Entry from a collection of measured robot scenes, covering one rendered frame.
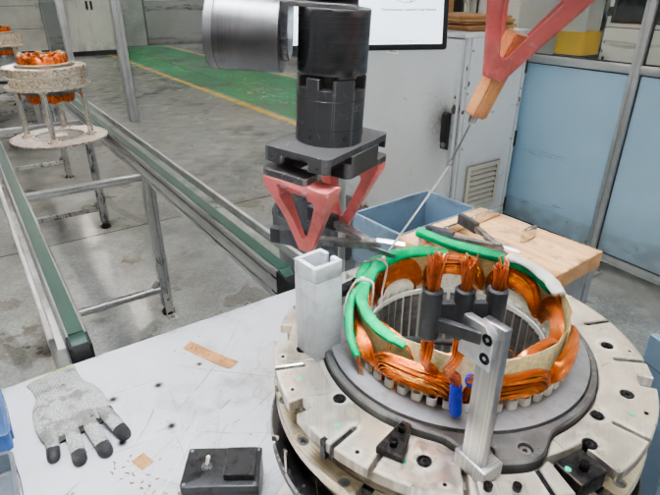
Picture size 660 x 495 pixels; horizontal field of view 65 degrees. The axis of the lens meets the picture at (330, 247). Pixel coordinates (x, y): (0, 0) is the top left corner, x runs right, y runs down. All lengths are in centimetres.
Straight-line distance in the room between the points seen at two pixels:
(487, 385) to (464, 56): 240
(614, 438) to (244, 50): 39
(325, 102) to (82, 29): 1348
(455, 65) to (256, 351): 197
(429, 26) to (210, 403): 107
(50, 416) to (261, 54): 67
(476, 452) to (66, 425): 67
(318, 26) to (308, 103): 6
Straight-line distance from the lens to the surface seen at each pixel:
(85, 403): 92
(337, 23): 41
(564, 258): 74
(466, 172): 284
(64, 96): 251
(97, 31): 1393
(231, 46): 43
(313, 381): 43
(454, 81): 268
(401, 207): 89
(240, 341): 102
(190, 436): 85
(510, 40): 38
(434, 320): 31
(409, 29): 147
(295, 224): 46
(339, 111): 43
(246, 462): 73
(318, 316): 43
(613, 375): 50
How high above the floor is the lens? 138
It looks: 26 degrees down
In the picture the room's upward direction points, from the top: straight up
